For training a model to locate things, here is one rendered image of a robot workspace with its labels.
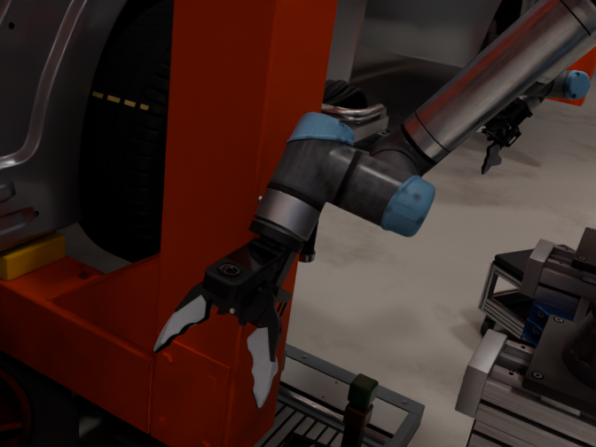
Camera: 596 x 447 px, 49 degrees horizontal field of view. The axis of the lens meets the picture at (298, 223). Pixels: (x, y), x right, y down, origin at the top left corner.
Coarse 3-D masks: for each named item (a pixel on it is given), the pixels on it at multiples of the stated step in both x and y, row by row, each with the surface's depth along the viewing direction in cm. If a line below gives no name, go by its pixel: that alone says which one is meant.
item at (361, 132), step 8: (368, 120) 149; (376, 120) 150; (384, 120) 153; (352, 128) 141; (360, 128) 142; (368, 128) 146; (376, 128) 151; (384, 128) 155; (360, 136) 143; (368, 136) 148
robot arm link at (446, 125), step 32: (544, 0) 80; (576, 0) 77; (512, 32) 81; (544, 32) 79; (576, 32) 78; (480, 64) 83; (512, 64) 81; (544, 64) 81; (448, 96) 85; (480, 96) 83; (512, 96) 84; (416, 128) 87; (448, 128) 86; (416, 160) 88
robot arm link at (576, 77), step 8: (568, 72) 172; (576, 72) 170; (560, 80) 170; (568, 80) 170; (576, 80) 169; (584, 80) 170; (560, 88) 171; (568, 88) 170; (576, 88) 170; (584, 88) 171; (552, 96) 173; (560, 96) 173; (568, 96) 172; (576, 96) 171
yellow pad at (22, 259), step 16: (32, 240) 128; (48, 240) 129; (64, 240) 132; (0, 256) 121; (16, 256) 122; (32, 256) 126; (48, 256) 129; (64, 256) 133; (0, 272) 123; (16, 272) 124
